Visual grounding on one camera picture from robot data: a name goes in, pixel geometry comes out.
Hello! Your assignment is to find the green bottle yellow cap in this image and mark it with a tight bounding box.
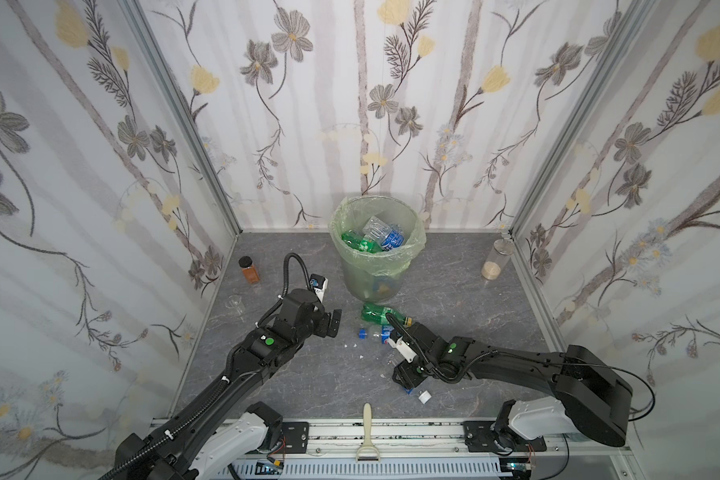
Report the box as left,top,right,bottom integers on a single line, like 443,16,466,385
361,303,413,327
341,230,383,254

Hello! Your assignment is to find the pepsi bottle blue cap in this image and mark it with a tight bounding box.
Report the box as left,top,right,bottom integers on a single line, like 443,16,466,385
358,325,393,344

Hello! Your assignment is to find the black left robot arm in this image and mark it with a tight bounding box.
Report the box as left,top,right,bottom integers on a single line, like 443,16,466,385
104,284,341,479

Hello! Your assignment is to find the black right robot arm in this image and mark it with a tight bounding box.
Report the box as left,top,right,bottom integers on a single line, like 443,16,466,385
387,320,656,447

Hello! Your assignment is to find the mesh bin with green liner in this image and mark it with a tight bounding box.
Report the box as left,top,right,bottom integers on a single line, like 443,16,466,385
329,195,426,303

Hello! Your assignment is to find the brown spice jar black lid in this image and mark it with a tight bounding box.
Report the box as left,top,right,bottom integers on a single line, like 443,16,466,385
238,256,260,285

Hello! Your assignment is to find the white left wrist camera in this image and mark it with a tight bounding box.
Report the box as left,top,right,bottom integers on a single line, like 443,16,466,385
309,274,328,301

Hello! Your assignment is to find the cream handled peeler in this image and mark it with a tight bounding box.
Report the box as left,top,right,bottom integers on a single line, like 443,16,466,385
355,403,381,462

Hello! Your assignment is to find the white perforated cable duct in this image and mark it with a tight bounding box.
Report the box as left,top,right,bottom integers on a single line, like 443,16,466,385
232,457,513,479

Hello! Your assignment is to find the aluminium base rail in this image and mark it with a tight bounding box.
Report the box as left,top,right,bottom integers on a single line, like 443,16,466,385
137,416,577,480

